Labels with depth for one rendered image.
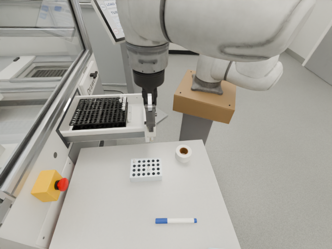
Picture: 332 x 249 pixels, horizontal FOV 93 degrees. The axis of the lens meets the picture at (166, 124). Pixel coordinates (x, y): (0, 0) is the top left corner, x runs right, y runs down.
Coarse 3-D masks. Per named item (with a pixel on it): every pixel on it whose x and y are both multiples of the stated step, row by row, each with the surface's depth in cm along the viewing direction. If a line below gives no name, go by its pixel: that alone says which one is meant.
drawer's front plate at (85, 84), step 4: (92, 64) 97; (88, 68) 93; (92, 68) 97; (88, 72) 90; (92, 72) 96; (84, 76) 86; (88, 76) 89; (84, 80) 83; (88, 80) 89; (96, 80) 103; (80, 84) 80; (84, 84) 83; (88, 84) 89; (84, 88) 83; (92, 88) 95; (84, 92) 83; (88, 92) 88; (92, 92) 94
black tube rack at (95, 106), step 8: (80, 104) 73; (88, 104) 74; (96, 104) 74; (104, 104) 75; (112, 104) 79; (120, 104) 74; (80, 112) 70; (88, 112) 75; (96, 112) 70; (104, 112) 70; (112, 112) 71; (120, 112) 75; (72, 120) 66; (80, 120) 66; (88, 120) 66; (96, 120) 71; (104, 120) 67; (112, 120) 67; (120, 120) 67; (72, 128) 67; (80, 128) 67; (88, 128) 67; (96, 128) 67
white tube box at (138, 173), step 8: (136, 160) 66; (144, 160) 66; (152, 160) 66; (160, 160) 66; (136, 168) 63; (144, 168) 63; (152, 168) 64; (160, 168) 63; (136, 176) 61; (144, 176) 60; (152, 176) 61; (160, 176) 61
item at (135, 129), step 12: (84, 96) 79; (96, 96) 79; (108, 96) 80; (132, 96) 82; (72, 108) 75; (132, 108) 83; (132, 120) 76; (72, 132) 62; (84, 132) 63; (96, 132) 64; (108, 132) 64; (120, 132) 65; (132, 132) 66; (144, 132) 67
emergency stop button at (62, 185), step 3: (60, 180) 48; (63, 180) 49; (66, 180) 50; (60, 183) 48; (63, 183) 48; (66, 183) 49; (57, 186) 48; (60, 186) 47; (63, 186) 48; (66, 186) 49; (60, 189) 48; (63, 189) 48
